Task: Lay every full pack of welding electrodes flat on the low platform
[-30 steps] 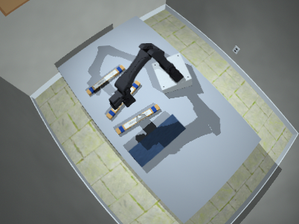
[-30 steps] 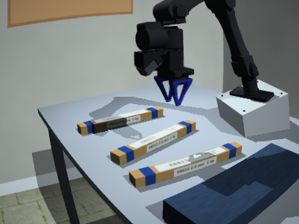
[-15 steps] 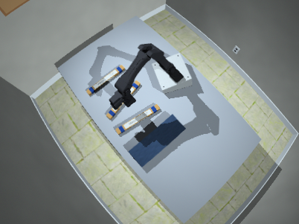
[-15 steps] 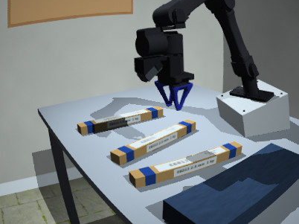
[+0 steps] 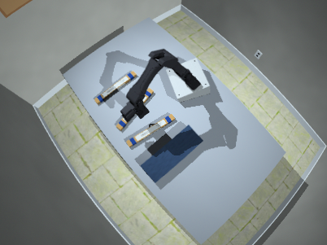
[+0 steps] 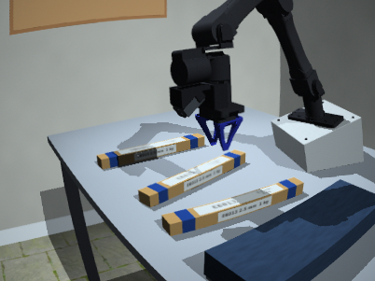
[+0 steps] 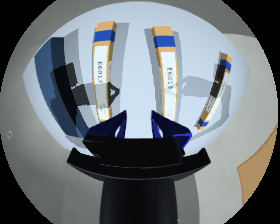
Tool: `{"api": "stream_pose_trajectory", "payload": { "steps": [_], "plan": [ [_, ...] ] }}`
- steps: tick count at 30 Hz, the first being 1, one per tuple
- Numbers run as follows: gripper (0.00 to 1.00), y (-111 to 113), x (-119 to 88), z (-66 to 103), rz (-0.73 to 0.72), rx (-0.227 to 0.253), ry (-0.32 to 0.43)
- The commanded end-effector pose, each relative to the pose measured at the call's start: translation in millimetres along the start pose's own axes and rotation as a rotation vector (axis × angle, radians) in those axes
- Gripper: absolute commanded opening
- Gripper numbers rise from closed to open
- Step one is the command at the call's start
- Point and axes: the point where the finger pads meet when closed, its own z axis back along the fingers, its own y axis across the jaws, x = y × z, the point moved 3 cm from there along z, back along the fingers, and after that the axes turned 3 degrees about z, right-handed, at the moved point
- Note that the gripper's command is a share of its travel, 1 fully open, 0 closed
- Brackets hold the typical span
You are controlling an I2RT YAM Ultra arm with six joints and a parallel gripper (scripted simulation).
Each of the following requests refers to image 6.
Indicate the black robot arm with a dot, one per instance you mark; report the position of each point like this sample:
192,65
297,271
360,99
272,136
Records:
190,66

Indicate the tan rectangular box with blue bands and white label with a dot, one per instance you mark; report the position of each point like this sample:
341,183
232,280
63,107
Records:
202,216

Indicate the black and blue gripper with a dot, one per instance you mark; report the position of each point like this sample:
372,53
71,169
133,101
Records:
221,118

